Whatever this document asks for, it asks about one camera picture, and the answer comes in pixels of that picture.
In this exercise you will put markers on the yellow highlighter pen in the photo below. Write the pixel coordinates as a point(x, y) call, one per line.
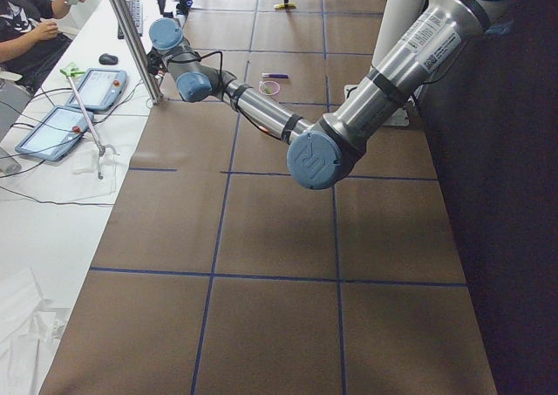
point(279, 7)

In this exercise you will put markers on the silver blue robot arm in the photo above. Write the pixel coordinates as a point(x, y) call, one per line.
point(319, 75)

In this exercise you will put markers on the purple highlighter pen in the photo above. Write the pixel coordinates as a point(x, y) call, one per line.
point(275, 75)

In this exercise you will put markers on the black keyboard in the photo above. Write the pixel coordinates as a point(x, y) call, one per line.
point(135, 9)

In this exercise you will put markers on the black computer mouse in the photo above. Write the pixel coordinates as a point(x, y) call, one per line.
point(108, 59)

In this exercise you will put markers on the far blue teach pendant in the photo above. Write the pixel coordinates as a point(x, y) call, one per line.
point(99, 88)

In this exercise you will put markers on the blue teach pendant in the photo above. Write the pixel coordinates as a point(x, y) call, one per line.
point(99, 88)
point(55, 135)

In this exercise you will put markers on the grey reacher grabber tool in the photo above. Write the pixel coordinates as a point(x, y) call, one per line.
point(71, 71)

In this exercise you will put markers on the seated person in black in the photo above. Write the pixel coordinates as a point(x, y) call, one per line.
point(31, 42)

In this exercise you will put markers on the near blue teach pendant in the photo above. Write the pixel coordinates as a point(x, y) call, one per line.
point(55, 135)

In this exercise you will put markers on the crumpled white tissue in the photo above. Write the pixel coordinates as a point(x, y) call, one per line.
point(47, 326)

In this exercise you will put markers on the aluminium frame post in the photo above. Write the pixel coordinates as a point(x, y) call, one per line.
point(136, 48)

